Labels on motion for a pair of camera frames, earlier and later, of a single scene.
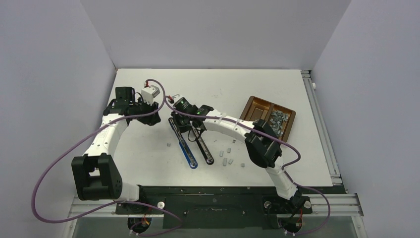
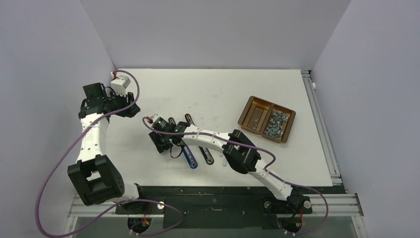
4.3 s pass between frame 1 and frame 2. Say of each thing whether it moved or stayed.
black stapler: stayed
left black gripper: moved
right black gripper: moved
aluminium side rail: stayed
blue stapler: stayed
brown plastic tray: stayed
